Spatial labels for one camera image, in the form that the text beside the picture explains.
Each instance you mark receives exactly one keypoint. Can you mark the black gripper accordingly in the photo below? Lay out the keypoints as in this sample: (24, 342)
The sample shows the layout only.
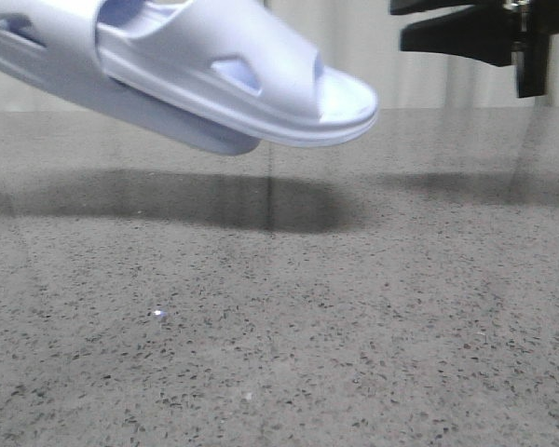
(522, 38)

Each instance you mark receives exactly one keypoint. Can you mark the light blue slipper inserted one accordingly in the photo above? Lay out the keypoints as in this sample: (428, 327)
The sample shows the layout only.
(236, 64)

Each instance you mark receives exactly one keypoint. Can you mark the grey-white curtain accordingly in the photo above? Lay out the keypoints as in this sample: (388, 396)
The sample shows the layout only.
(362, 39)

